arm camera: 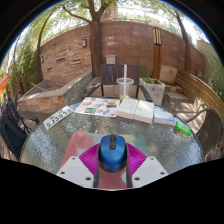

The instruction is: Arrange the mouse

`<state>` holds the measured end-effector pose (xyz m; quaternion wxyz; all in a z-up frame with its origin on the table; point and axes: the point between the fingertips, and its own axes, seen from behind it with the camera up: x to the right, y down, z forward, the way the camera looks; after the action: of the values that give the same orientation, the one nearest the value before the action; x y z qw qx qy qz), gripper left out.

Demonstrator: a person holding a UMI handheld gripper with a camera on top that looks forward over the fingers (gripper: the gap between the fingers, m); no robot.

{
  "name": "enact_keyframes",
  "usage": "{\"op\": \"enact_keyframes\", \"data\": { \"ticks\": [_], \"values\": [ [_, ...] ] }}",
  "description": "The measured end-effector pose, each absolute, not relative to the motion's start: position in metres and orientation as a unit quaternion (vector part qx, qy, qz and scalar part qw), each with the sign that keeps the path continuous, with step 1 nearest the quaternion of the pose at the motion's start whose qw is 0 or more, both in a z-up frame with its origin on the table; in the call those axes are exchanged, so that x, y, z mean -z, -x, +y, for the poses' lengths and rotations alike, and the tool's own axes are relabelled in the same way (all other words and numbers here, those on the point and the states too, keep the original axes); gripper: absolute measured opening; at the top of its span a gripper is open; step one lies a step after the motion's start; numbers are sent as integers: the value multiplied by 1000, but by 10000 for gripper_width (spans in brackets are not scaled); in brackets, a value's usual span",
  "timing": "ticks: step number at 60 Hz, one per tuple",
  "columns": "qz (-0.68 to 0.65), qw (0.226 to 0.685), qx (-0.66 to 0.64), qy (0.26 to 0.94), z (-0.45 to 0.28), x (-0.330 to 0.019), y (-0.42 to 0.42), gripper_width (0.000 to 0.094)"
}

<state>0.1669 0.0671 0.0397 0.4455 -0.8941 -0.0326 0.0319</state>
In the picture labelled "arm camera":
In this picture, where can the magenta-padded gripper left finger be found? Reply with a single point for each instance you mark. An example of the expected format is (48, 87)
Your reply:
(75, 171)

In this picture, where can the grey wall utility box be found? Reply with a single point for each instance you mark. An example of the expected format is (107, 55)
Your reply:
(110, 59)

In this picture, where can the green wet wipes pack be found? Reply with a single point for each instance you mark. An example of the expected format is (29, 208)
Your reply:
(182, 128)

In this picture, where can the slim leaning tree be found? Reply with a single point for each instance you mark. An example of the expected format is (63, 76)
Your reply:
(186, 50)

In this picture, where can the blue and black computer mouse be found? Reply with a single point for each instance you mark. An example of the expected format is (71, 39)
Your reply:
(112, 156)

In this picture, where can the thick forked tree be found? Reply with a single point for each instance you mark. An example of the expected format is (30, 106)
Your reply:
(96, 46)

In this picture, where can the curved wooden slat fence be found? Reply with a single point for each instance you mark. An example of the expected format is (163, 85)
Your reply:
(200, 91)

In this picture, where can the square concrete planter with plant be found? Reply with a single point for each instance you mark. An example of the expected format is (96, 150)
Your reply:
(155, 91)

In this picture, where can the colourful sticker sheet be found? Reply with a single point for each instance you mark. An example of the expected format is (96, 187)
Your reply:
(96, 106)

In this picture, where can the pale stone block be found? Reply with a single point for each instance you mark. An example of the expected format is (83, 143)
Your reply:
(168, 75)

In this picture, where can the dark wooden slatted chair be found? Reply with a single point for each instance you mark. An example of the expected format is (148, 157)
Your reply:
(110, 74)

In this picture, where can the black metal armchair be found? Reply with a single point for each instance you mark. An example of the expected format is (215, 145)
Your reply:
(13, 133)

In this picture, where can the clear plastic cup with straw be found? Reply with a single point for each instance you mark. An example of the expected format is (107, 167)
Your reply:
(125, 88)

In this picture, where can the thin curved tree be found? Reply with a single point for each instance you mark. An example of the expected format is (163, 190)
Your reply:
(39, 56)

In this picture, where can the wooden garden lamp post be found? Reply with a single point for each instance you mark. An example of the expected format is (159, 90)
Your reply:
(156, 53)

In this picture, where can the black wall lamp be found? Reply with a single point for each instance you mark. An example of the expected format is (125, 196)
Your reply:
(42, 59)
(84, 43)

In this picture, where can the white number plate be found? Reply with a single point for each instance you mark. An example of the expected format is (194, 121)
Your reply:
(57, 118)

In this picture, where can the white and blue small box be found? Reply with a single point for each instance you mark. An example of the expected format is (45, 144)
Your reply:
(163, 117)

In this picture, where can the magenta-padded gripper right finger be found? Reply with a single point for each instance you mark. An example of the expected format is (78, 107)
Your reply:
(150, 171)

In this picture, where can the pink and green printed mouse pad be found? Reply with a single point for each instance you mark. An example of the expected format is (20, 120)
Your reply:
(78, 143)

